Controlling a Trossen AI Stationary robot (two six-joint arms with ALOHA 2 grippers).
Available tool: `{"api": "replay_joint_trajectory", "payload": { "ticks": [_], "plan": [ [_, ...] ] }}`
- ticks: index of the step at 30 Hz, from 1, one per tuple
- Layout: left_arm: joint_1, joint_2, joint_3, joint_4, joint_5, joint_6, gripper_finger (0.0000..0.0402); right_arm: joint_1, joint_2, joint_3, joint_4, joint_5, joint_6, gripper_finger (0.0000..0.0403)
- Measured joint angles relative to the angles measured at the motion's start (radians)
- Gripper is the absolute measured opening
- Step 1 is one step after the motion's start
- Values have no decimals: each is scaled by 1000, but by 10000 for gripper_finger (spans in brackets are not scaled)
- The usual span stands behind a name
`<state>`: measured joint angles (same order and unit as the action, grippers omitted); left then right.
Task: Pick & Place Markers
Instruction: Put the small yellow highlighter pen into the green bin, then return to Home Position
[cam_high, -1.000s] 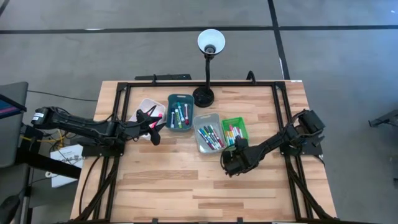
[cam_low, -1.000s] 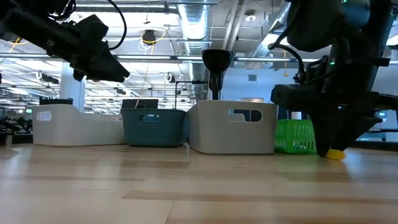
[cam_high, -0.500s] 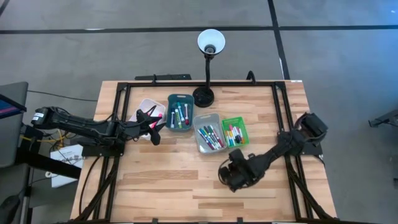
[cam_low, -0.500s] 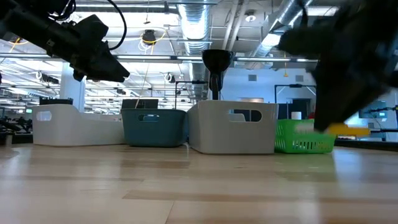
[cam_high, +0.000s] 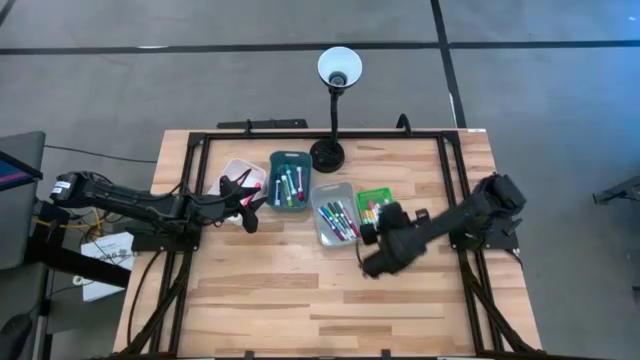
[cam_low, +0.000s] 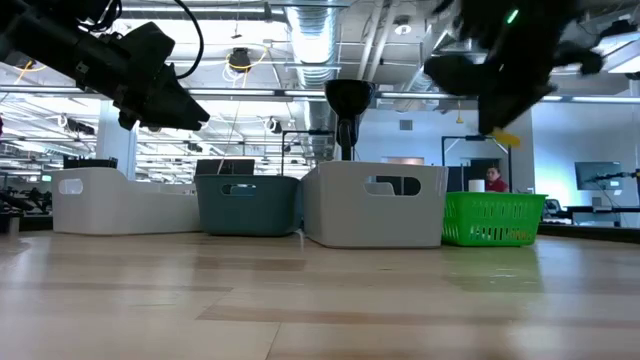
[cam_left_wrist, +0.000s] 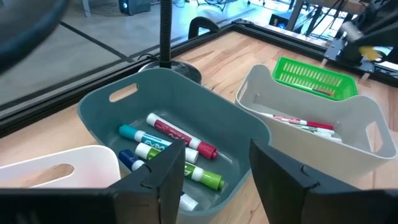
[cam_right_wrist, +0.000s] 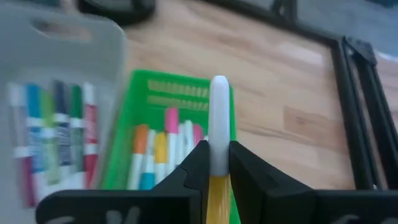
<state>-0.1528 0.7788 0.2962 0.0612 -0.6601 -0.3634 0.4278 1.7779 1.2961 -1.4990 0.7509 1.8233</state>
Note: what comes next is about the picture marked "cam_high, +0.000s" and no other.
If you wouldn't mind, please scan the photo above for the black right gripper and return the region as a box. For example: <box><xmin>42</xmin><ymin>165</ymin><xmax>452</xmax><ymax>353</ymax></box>
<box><xmin>359</xmin><ymin>199</ymin><xmax>434</xmax><ymax>279</ymax></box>

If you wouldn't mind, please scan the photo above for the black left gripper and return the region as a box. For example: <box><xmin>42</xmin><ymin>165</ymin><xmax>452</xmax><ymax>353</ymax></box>
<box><xmin>199</xmin><ymin>174</ymin><xmax>268</xmax><ymax>235</ymax></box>

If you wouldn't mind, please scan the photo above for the teal plastic bin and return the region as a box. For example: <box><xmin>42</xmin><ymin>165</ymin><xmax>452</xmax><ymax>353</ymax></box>
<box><xmin>266</xmin><ymin>150</ymin><xmax>314</xmax><ymax>213</ymax></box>

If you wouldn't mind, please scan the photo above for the thick teal whiteboard marker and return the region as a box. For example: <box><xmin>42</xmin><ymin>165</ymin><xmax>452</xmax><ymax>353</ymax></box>
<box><xmin>284</xmin><ymin>163</ymin><xmax>299</xmax><ymax>196</ymax></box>

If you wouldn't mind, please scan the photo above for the thin magenta marker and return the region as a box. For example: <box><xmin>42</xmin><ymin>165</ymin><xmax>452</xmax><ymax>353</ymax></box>
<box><xmin>338</xmin><ymin>200</ymin><xmax>361</xmax><ymax>237</ymax></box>

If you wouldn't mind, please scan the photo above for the thin blue marker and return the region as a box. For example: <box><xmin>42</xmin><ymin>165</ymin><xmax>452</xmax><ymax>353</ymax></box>
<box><xmin>322</xmin><ymin>204</ymin><xmax>348</xmax><ymax>241</ymax></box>

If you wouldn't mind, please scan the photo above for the grey plastic bin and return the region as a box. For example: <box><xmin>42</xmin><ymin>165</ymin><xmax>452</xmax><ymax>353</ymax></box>
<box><xmin>309</xmin><ymin>181</ymin><xmax>362</xmax><ymax>248</ymax></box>

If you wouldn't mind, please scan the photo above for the white plastic bin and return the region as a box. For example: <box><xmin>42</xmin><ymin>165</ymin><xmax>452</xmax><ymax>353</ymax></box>
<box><xmin>207</xmin><ymin>157</ymin><xmax>269</xmax><ymax>226</ymax></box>

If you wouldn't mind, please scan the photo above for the green plastic basket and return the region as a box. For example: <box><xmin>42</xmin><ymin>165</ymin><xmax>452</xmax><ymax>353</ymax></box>
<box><xmin>355</xmin><ymin>186</ymin><xmax>396</xmax><ymax>225</ymax></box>

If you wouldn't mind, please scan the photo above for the black power strip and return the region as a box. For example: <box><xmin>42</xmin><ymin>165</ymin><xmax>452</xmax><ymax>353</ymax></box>
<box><xmin>216</xmin><ymin>118</ymin><xmax>309</xmax><ymax>130</ymax></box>

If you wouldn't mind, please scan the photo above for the black gooseneck desk lamp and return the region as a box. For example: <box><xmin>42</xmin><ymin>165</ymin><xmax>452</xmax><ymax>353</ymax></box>
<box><xmin>308</xmin><ymin>46</ymin><xmax>364</xmax><ymax>174</ymax></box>

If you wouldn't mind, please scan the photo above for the white printed paper box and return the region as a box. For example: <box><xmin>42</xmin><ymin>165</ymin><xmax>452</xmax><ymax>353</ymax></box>
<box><xmin>79</xmin><ymin>232</ymin><xmax>136</xmax><ymax>303</ymax></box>

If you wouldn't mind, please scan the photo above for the black stand leg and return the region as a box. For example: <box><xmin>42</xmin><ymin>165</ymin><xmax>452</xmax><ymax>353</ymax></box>
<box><xmin>24</xmin><ymin>199</ymin><xmax>131</xmax><ymax>289</ymax></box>

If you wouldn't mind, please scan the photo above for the black floor stand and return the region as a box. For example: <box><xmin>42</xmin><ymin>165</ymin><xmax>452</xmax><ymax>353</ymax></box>
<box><xmin>592</xmin><ymin>174</ymin><xmax>640</xmax><ymax>206</ymax></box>

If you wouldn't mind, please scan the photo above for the black rounded object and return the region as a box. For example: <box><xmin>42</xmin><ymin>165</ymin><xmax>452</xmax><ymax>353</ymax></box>
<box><xmin>0</xmin><ymin>313</ymin><xmax>34</xmax><ymax>360</ymax></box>

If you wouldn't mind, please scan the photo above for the yellow cable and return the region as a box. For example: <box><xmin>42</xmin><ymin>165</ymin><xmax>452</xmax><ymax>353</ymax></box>
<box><xmin>34</xmin><ymin>197</ymin><xmax>124</xmax><ymax>236</ymax></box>

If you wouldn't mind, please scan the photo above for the thin black floor cable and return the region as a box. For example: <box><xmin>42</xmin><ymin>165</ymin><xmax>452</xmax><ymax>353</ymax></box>
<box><xmin>43</xmin><ymin>144</ymin><xmax>159</xmax><ymax>164</ymax></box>

